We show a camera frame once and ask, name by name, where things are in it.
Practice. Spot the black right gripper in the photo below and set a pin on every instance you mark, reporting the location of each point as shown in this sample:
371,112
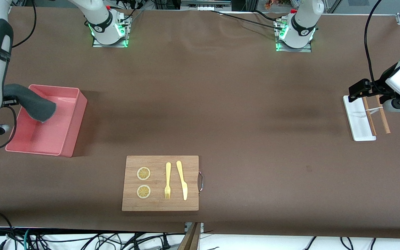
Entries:
9,98

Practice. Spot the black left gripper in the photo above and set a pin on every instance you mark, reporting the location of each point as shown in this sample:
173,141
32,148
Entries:
377,85

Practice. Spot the dark grey cloth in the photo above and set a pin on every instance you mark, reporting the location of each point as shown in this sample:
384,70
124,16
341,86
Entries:
33,104

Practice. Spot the thin white strip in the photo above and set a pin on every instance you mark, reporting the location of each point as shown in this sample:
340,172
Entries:
373,109

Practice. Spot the white rectangular tray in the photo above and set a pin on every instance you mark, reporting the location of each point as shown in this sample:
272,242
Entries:
356,121

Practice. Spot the pink plastic bin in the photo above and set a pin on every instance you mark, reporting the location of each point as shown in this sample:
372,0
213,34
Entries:
57,135

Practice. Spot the lemon slice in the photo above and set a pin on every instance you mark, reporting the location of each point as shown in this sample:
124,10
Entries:
143,191
143,173

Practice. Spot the yellow plastic fork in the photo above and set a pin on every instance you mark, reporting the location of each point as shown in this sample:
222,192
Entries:
168,170

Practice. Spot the grey power strip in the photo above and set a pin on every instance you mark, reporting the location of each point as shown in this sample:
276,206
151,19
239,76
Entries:
205,4

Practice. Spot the wooden cutting board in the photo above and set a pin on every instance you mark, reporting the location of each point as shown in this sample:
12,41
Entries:
158,205

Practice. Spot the yellow plastic knife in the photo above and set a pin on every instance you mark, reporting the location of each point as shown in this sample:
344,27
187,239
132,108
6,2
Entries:
184,191

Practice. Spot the wooden plank under table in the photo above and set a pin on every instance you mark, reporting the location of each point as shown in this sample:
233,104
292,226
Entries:
190,239

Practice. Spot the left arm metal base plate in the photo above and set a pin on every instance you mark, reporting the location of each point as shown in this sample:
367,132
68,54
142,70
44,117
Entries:
293,49

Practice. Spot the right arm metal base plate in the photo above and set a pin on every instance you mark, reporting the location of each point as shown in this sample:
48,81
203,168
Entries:
109,45

